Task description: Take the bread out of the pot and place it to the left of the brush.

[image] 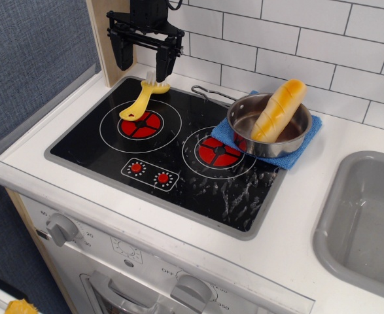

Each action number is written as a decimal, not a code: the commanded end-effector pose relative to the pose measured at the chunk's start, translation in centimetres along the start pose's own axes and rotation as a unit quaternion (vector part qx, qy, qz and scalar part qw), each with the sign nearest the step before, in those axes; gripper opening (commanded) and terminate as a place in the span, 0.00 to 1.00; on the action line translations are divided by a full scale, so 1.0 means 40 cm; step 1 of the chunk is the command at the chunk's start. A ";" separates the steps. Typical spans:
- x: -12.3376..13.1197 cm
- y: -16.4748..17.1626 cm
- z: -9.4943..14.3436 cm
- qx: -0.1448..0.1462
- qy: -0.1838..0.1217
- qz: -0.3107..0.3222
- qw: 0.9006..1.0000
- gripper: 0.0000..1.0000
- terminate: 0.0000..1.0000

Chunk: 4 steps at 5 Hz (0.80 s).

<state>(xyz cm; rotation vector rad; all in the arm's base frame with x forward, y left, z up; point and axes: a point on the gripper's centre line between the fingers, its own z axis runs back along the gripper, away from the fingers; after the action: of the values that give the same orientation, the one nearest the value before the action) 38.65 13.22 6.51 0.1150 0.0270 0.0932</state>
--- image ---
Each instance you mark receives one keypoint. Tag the yellow dish brush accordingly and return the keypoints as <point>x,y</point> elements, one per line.
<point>149,86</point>

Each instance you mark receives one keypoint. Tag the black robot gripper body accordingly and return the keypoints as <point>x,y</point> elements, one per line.
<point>147,25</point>

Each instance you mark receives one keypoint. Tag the right grey oven knob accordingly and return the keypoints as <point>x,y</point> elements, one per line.
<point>191,291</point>

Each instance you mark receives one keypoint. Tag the white toy oven front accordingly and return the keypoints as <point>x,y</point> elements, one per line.
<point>103,274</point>

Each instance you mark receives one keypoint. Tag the yellow object bottom left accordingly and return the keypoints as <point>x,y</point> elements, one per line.
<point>21,307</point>

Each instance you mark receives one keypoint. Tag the grey oven knob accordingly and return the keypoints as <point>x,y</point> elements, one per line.
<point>191,291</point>
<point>61,229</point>

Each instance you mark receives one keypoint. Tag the yellow toy bread loaf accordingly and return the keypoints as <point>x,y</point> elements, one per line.
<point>279,110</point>

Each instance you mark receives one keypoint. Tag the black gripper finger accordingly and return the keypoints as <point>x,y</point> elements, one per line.
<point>165,60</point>
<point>122,49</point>

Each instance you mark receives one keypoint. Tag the blue microfiber cloth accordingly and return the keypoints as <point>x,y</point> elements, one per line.
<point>234,131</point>

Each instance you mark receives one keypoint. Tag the black toy stovetop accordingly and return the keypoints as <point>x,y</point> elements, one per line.
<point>169,158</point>

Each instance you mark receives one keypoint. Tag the left grey oven knob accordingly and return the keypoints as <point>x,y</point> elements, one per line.
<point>61,229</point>

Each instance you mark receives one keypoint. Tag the grey sink basin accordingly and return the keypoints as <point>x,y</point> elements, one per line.
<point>349,238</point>

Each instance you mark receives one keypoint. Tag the stainless steel pot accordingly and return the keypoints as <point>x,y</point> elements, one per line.
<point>268,125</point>

